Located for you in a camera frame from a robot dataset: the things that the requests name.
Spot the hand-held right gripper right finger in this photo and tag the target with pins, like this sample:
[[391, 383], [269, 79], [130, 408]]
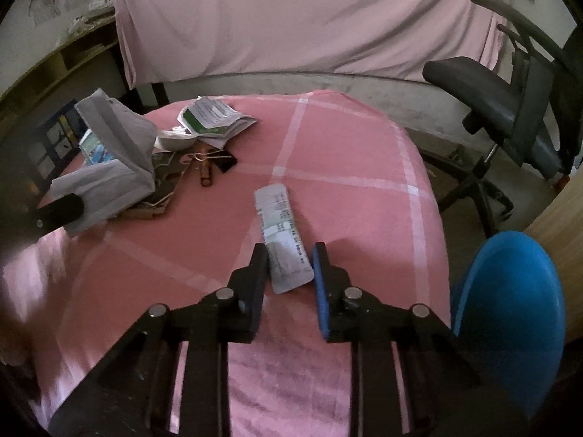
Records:
[[321, 291]]

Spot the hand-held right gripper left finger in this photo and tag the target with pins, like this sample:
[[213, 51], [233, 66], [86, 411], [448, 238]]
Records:
[[255, 291]]

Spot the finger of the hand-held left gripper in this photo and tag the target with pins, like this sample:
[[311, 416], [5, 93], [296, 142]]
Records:
[[61, 211]]

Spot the white printed sachet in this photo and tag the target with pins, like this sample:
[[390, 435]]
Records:
[[282, 236]]

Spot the black patterned box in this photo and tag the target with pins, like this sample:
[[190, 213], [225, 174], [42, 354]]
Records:
[[164, 177]]

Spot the blue plastic bin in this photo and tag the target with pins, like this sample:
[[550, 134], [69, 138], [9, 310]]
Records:
[[510, 318]]

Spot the teal white packet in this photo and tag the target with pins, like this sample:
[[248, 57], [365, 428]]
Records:
[[93, 148]]

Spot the dark blue printed box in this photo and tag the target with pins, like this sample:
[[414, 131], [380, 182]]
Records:
[[50, 141]]

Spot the pink checked tablecloth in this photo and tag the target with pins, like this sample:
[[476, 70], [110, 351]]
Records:
[[346, 200]]

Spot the brown tube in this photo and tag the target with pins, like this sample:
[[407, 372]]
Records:
[[206, 175]]

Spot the black binder clip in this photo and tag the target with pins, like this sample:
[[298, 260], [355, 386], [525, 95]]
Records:
[[225, 161]]

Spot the white plastic twin-cup case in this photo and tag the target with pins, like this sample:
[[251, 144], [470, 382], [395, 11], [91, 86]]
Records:
[[175, 141]]

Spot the yellow wooden shelf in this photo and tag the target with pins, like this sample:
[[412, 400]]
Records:
[[59, 61]]

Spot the green white paper leaflet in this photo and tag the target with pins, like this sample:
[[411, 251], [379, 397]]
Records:
[[209, 116]]

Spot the stack of papers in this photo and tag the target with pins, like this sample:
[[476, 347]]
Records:
[[93, 7]]

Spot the wooden cabinet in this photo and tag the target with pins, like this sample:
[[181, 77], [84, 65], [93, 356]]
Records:
[[560, 227]]

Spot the black office chair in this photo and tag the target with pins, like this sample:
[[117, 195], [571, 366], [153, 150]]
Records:
[[478, 86]]

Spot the pink hanging sheet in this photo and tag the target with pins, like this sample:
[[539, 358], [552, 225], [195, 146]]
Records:
[[296, 18]]

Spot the black frame leg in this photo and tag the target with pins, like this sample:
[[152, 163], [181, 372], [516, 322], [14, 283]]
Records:
[[159, 93]]

